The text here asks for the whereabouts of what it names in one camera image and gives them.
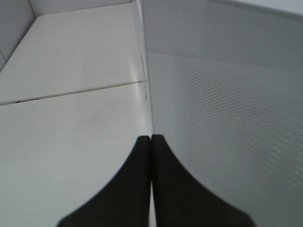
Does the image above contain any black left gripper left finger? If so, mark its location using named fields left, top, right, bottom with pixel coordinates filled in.
left=58, top=136, right=151, bottom=227

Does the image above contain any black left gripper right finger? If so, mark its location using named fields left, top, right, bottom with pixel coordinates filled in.
left=151, top=134, right=255, bottom=227

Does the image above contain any white microwave door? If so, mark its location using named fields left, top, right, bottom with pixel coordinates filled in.
left=142, top=0, right=303, bottom=227

